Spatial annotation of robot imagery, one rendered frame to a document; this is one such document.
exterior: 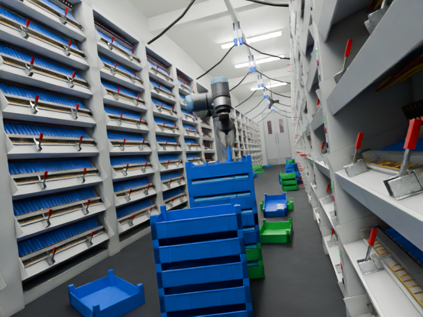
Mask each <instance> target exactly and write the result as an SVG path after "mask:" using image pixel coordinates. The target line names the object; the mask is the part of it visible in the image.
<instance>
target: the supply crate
mask: <svg viewBox="0 0 423 317"><path fill-rule="evenodd" d="M242 158H244V160H245V161H234V162H231V163H226V162H223V163H220V164H208V165H196V166H195V167H191V164H193V162H185V167H186V177H187V180H190V179H201V178H206V177H216V176H223V175H233V174H243V173H250V172H253V171H252V161H251V155H246V156H245V155H242Z"/></svg>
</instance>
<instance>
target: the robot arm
mask: <svg viewBox="0 0 423 317"><path fill-rule="evenodd" d="M210 83H211V84H210V85H211V93H206V94H195V95H189V96H186V107H187V112H190V113H192V112H193V114H194V115H195V116H197V117H199V118H204V117H211V116H212V120H213V129H214V135H215V145H216V151H217V160H219V161H220V163H223V162H226V160H228V156H227V147H230V150H231V149H232V148H233V146H234V141H235V136H236V127H235V124H233V120H231V118H229V112H230V110H231V109H232V102H231V98H230V89H229V82H228V79H227V78H226V77H224V76H220V77H214V78H213V79H212V80H211V82H210Z"/></svg>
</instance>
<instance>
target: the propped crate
mask: <svg viewBox="0 0 423 317"><path fill-rule="evenodd" d="M264 195H265V197H264V207H263V209H262V210H263V215H264V217H272V216H287V215H288V214H287V198H286V192H284V194H279V195H270V196H267V193H264ZM277 204H285V207H284V210H282V211H277V210H276V205H277Z"/></svg>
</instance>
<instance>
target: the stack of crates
mask: <svg viewBox="0 0 423 317"><path fill-rule="evenodd" d="M230 202H231V204H221V205H214V206H204V207H198V208H188V209H177V210H171V211H166V205H161V206H160V209H161V213H160V214H159V215H158V216H157V215H156V214H152V215H150V227H151V233H152V243H153V249H154V260H155V270H156V276H157V287H158V292H159V303H160V309H161V317H253V311H252V301H251V290H250V284H249V274H248V268H247V257H246V251H245V241H244V231H243V224H242V214H241V208H240V205H239V204H236V199H235V197H231V198H230Z"/></svg>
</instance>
